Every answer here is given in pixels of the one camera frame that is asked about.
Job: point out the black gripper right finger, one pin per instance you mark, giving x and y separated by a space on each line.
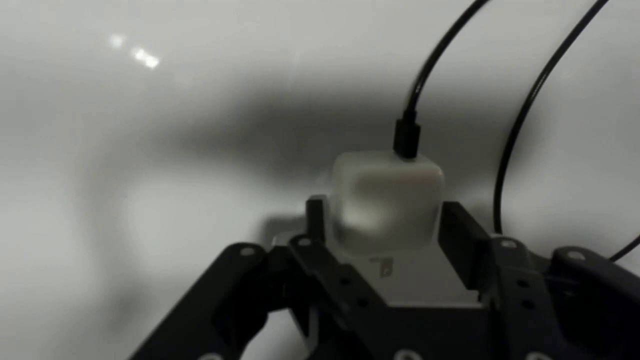
532 300

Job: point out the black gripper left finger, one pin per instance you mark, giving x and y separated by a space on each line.
293 300

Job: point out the white charger adapter plug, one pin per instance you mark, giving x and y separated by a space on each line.
387 206

